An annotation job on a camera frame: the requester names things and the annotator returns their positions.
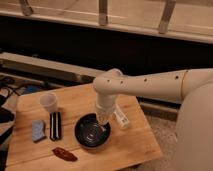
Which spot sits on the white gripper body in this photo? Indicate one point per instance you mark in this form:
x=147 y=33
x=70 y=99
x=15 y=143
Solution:
x=103 y=112

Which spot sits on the dark ceramic bowl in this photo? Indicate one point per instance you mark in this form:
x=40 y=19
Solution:
x=89 y=133

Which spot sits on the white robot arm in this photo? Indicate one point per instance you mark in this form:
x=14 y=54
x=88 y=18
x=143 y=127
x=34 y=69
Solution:
x=192 y=89

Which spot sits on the translucent plastic cup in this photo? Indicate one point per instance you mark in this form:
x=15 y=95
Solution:
x=49 y=102

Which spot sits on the brown leather pouch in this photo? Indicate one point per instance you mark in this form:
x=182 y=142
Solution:
x=64 y=154

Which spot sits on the wooden table board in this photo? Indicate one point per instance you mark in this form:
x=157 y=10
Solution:
x=125 y=147

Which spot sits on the blue sponge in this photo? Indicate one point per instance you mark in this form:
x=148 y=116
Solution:
x=38 y=130

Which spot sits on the metal rail post middle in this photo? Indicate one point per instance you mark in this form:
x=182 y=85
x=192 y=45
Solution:
x=103 y=12

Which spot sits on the metal rail post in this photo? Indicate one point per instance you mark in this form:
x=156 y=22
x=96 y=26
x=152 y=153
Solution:
x=166 y=16
x=103 y=12

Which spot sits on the metal rail post right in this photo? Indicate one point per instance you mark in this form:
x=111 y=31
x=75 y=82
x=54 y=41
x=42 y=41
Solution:
x=166 y=16

